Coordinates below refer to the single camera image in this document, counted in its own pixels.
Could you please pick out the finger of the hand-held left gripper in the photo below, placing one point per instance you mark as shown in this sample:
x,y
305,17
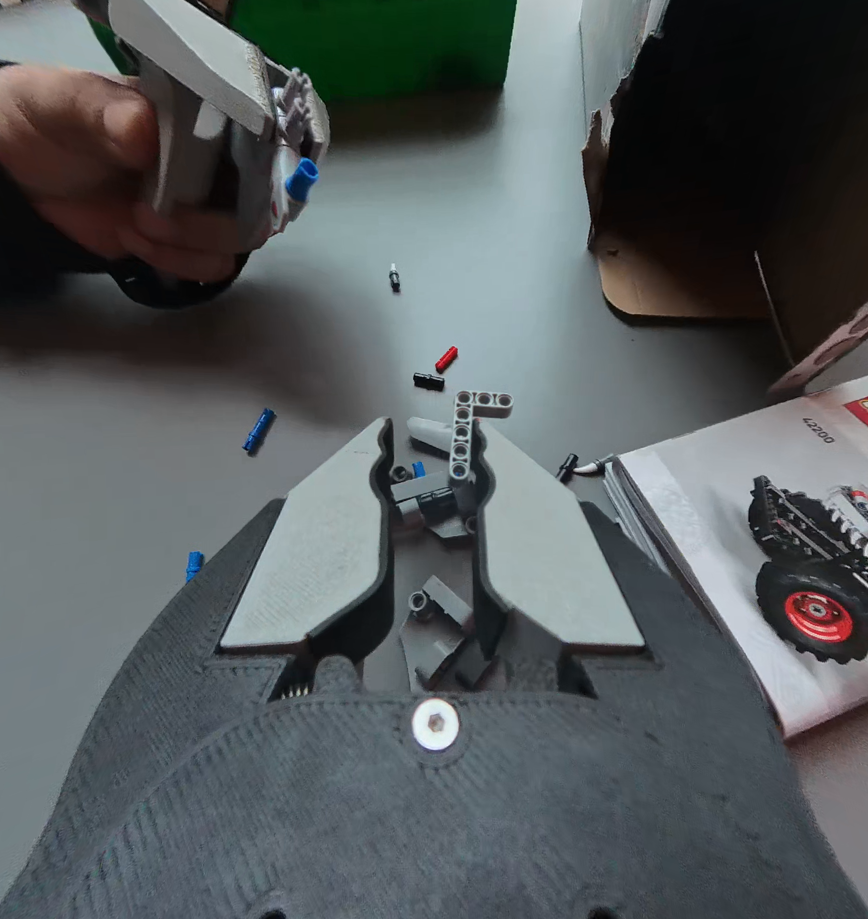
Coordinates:
x,y
197,50

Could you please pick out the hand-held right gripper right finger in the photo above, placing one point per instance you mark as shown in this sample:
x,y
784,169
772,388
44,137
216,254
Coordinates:
x,y
556,567

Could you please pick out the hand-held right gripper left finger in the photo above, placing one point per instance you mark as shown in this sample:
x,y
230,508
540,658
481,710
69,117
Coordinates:
x,y
312,567

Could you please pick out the grey lego panel subassembly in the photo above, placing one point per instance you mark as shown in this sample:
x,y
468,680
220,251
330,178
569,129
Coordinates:
x,y
297,108

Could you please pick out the grey LEGO Technic assembly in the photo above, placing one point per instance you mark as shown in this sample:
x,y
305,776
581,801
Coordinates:
x,y
463,431

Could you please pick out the light grey lego panel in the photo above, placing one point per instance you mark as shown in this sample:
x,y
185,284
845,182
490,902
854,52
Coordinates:
x,y
427,434

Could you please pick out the blue lego pin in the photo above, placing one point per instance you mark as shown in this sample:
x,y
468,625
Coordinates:
x,y
193,567
259,431

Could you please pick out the dark grey lego panel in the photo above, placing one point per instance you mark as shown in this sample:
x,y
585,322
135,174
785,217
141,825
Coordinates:
x,y
441,617

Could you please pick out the black grey lego subassembly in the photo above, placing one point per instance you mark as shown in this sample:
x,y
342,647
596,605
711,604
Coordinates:
x,y
434,502

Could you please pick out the red lego axle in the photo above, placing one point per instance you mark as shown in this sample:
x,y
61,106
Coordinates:
x,y
446,359

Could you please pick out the small grey lego pin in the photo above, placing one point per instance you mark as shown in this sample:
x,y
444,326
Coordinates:
x,y
395,278

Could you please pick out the printed cardboard lego box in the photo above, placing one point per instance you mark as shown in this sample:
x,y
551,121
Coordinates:
x,y
750,143

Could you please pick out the person's left hand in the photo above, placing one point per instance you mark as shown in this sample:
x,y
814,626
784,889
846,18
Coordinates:
x,y
75,151

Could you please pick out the green plastic bin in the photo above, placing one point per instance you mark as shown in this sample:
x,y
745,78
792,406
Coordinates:
x,y
376,43

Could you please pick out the white instruction booklet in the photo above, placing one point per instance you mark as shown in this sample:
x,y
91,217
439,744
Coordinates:
x,y
750,560

